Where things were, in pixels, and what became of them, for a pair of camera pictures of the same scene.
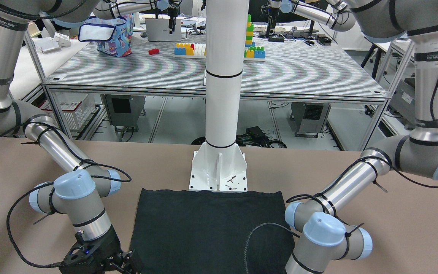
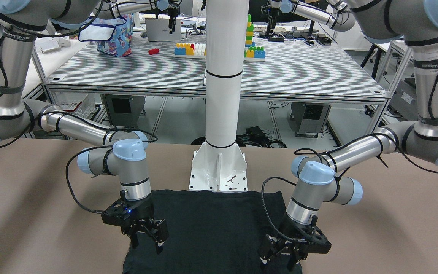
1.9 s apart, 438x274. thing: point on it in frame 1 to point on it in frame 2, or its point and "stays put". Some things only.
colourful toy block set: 189,50 stays put
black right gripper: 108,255 to 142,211
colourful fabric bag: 113,35 stays put
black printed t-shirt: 180,231 stays put
